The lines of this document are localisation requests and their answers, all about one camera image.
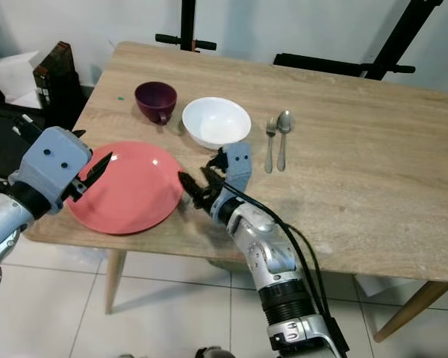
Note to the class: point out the steel fork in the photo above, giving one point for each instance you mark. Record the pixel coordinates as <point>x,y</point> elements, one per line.
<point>269,145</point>

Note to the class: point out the pink plate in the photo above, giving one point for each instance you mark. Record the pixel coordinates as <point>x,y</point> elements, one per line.
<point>134,190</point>

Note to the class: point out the dark brown box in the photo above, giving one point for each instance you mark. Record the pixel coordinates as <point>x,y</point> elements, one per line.
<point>58,74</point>

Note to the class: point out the black upright stand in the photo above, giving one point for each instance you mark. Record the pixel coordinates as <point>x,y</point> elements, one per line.
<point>188,30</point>

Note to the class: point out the white paper sheet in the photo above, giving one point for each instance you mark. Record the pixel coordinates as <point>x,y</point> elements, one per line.
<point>11,74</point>

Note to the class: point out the black slanted metal frame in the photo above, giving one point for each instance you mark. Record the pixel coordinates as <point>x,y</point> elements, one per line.
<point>381,60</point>

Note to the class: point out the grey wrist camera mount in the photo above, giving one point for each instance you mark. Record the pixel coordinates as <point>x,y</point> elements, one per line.
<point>56,160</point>
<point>237,164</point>

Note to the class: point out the black case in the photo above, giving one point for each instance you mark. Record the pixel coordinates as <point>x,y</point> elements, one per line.
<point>1,149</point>

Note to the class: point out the light wooden table leg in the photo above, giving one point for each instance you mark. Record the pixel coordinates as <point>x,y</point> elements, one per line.
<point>115,280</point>
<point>414,309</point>

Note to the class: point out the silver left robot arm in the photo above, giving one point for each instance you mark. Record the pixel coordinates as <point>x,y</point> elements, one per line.
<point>0,224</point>

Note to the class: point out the steel table spoon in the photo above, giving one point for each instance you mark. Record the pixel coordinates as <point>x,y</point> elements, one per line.
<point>284,123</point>

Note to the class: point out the white bowl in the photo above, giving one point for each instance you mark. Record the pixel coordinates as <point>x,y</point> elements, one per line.
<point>216,121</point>

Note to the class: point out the purple cup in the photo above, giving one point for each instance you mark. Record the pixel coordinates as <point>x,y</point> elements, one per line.
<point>155,99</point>

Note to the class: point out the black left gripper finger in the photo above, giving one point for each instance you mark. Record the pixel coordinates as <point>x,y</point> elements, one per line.
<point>97,175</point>

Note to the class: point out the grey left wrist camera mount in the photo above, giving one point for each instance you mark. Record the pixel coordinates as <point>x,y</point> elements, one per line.
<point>56,160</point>

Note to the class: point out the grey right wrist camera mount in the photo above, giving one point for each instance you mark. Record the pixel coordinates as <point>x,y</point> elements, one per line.
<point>237,164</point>

